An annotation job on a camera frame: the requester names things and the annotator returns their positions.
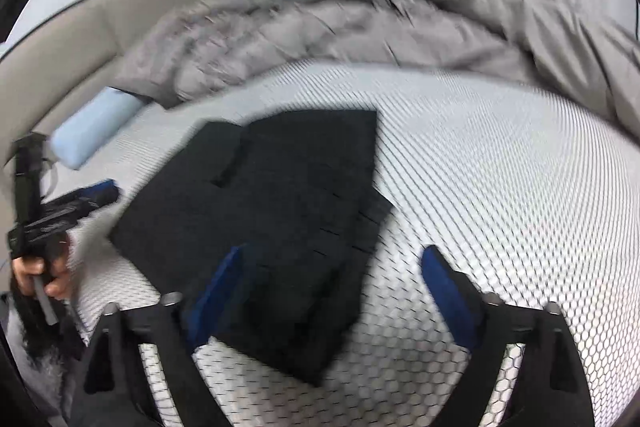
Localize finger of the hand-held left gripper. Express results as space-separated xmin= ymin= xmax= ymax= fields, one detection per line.
xmin=75 ymin=179 xmax=121 ymax=210

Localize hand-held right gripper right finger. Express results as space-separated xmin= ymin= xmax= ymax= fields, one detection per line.
xmin=420 ymin=244 xmax=596 ymax=427

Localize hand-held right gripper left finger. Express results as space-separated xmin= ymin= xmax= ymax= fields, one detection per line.
xmin=70 ymin=244 xmax=248 ymax=427

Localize black pants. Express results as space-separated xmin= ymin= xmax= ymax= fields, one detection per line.
xmin=109 ymin=109 xmax=396 ymax=388

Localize person's left forearm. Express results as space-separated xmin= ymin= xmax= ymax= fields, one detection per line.
xmin=7 ymin=292 xmax=86 ymax=360

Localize person's left hand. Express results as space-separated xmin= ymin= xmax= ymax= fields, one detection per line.
xmin=12 ymin=241 xmax=71 ymax=301

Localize light blue pillow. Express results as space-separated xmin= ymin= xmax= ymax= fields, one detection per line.
xmin=51 ymin=88 xmax=146 ymax=172

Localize bed with white honeycomb sheet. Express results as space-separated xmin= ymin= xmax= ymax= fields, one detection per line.
xmin=35 ymin=57 xmax=640 ymax=427

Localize beige padded headboard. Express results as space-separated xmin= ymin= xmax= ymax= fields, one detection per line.
xmin=0 ymin=0 xmax=216 ymax=188

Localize grey fleece garment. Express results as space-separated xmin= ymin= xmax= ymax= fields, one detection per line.
xmin=10 ymin=337 xmax=73 ymax=427

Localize grey duvet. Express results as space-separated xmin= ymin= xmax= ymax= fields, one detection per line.
xmin=112 ymin=0 xmax=640 ymax=138

